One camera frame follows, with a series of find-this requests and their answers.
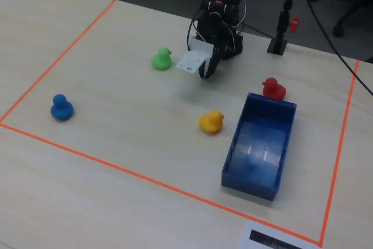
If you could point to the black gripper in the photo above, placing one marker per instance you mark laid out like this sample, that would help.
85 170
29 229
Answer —
211 63

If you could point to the yellow rubber duck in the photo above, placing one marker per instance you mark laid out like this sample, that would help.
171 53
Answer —
211 122

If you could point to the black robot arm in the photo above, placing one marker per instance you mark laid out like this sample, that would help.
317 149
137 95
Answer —
234 46

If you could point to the green rubber duck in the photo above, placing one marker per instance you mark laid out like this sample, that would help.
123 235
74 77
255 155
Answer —
161 60

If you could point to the red rubber duck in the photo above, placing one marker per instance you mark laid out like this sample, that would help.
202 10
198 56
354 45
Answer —
274 88

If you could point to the blue plastic box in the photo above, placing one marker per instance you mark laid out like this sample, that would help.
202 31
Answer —
256 155

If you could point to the blue rubber duck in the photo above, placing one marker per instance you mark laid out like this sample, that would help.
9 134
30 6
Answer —
61 109

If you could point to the black stand pole with base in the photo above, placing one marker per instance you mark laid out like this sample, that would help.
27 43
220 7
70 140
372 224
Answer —
282 24

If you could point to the red clamp knob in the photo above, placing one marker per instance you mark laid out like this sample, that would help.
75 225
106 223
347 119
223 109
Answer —
295 25

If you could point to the orange tape strip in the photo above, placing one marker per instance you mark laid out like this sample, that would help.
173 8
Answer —
339 150
58 58
160 182

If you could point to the white paper with black print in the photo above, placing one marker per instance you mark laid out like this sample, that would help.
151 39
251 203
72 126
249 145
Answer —
262 235

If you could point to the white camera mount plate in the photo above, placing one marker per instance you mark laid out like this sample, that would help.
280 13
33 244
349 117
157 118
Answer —
192 61

